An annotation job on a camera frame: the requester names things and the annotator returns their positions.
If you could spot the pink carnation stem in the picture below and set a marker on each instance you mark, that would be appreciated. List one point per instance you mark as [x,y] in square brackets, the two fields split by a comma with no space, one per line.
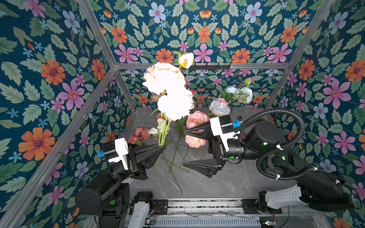
[139,135]

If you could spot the metal hook rail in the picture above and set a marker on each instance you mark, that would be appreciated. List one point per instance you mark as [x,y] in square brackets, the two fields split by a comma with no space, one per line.
[209,66]

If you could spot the aluminium front rail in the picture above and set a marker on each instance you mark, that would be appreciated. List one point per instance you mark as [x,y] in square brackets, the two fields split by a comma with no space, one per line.
[208,207]

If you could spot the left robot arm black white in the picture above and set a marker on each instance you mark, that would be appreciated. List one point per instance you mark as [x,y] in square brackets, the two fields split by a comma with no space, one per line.
[107,196]

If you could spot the large white rose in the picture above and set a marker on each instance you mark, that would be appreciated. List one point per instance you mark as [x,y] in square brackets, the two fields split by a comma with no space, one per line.
[219,108]

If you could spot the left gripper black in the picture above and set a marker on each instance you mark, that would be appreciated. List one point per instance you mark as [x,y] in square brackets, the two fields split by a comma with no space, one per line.
[141,156]

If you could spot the pink rosebud spray stem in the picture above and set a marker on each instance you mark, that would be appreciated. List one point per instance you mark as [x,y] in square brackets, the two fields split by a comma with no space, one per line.
[171,177]

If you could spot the cream peony bunch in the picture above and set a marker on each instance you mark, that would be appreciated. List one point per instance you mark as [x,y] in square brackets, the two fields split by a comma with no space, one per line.
[175,100]

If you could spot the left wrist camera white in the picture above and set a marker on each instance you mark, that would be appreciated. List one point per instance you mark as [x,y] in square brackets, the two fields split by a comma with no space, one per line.
[115,151]

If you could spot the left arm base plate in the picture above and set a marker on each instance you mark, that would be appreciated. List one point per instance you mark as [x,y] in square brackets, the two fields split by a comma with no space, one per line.
[160,206]

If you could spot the white flower spray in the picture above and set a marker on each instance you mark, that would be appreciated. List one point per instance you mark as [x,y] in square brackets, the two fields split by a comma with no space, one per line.
[242,95]

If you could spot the white vented cable duct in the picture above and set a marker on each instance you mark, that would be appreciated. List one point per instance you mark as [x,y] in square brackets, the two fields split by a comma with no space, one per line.
[203,222]

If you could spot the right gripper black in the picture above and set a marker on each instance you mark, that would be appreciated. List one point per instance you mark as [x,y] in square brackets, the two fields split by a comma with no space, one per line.
[215,147]

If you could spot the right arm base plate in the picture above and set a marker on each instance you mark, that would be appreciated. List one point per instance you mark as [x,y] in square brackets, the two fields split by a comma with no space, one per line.
[252,206]

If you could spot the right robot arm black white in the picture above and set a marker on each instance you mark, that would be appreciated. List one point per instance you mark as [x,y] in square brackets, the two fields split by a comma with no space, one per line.
[259,140]

